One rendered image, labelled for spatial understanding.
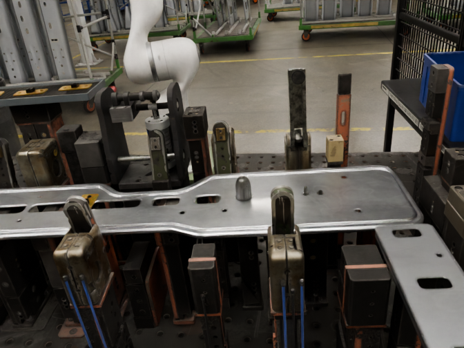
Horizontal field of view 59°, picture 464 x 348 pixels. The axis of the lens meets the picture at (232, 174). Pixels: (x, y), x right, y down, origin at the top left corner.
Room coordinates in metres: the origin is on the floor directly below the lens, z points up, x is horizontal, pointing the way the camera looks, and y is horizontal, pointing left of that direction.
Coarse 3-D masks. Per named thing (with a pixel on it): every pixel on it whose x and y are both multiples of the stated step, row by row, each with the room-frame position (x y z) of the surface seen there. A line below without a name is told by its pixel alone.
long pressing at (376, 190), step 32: (0, 192) 0.85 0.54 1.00; (32, 192) 0.84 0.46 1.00; (64, 192) 0.82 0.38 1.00; (96, 192) 0.81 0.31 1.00; (128, 192) 0.79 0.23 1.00; (160, 192) 0.77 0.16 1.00; (192, 192) 0.77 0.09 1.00; (224, 192) 0.75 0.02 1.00; (256, 192) 0.74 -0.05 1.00; (352, 192) 0.70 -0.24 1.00; (384, 192) 0.69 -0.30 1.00; (0, 224) 0.71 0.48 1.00; (32, 224) 0.70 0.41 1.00; (64, 224) 0.69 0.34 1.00; (128, 224) 0.67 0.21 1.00; (160, 224) 0.66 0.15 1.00; (192, 224) 0.64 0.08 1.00; (224, 224) 0.63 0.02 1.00; (256, 224) 0.62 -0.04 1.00; (320, 224) 0.61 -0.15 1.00; (352, 224) 0.60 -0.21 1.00; (384, 224) 0.59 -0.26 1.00
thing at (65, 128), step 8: (64, 128) 0.97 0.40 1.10; (72, 128) 0.97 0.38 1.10; (80, 128) 0.98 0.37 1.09; (64, 136) 0.95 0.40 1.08; (72, 136) 0.95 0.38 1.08; (64, 144) 0.95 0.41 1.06; (72, 144) 0.95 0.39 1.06; (64, 152) 0.96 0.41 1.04; (72, 152) 0.95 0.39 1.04; (72, 160) 0.96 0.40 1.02; (72, 168) 0.96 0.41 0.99; (80, 168) 0.96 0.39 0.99; (72, 176) 0.96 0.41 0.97; (80, 176) 0.96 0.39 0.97
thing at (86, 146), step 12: (84, 132) 0.99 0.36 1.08; (96, 132) 0.99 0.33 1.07; (84, 144) 0.91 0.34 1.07; (96, 144) 0.91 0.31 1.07; (84, 156) 0.91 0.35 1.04; (96, 156) 0.91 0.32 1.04; (84, 168) 0.92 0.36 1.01; (96, 168) 0.91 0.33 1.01; (84, 180) 0.92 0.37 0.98; (96, 180) 0.91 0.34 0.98; (108, 180) 0.91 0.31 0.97; (108, 204) 0.92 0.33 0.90; (120, 204) 0.96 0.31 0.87; (120, 240) 0.92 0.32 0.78; (132, 240) 0.96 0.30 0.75; (120, 252) 0.92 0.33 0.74; (120, 264) 0.91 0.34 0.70
